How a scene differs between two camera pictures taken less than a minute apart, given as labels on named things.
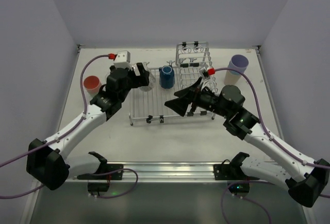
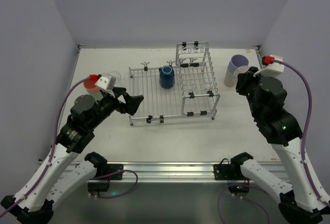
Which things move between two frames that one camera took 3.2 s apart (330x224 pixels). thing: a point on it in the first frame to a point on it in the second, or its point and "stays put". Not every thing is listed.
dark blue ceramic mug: x=167 y=77 stays put
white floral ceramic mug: x=151 y=79 to x=241 y=69
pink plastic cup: x=92 y=84 stays put
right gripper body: x=195 y=96 to x=244 y=79
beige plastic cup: x=230 y=79 stays put
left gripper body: x=141 y=74 to x=121 y=99
